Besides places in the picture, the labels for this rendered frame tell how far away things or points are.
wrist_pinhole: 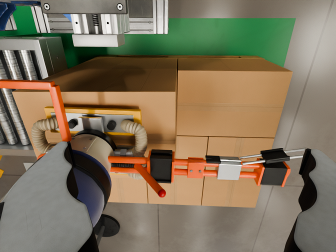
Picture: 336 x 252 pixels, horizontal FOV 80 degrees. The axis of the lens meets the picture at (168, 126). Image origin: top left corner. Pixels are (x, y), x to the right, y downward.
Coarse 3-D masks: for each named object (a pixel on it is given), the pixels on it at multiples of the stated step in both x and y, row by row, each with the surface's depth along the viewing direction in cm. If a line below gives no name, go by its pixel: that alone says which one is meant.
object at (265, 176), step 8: (264, 168) 61; (272, 168) 61; (280, 168) 61; (288, 168) 61; (264, 176) 63; (272, 176) 62; (280, 176) 62; (256, 184) 65; (264, 184) 64; (272, 184) 64; (280, 184) 64
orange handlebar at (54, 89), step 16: (0, 80) 54; (16, 80) 54; (32, 80) 54; (48, 80) 55; (64, 112) 59; (64, 128) 60; (112, 160) 64; (128, 160) 64; (144, 160) 64; (176, 160) 64; (192, 160) 64; (192, 176) 65; (240, 176) 65; (256, 176) 65
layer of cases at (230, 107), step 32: (96, 64) 121; (128, 64) 121; (160, 64) 121; (192, 64) 121; (224, 64) 121; (256, 64) 121; (192, 96) 113; (224, 96) 112; (256, 96) 111; (192, 128) 122; (224, 128) 121; (256, 128) 120; (128, 192) 149; (192, 192) 146; (224, 192) 144; (256, 192) 143
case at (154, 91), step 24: (72, 72) 101; (96, 72) 100; (120, 72) 99; (144, 72) 98; (168, 72) 98; (24, 96) 74; (48, 96) 74; (72, 96) 73; (96, 96) 73; (120, 96) 72; (144, 96) 72; (168, 96) 72; (24, 120) 79; (144, 120) 76; (168, 120) 76; (120, 144) 82; (168, 144) 81
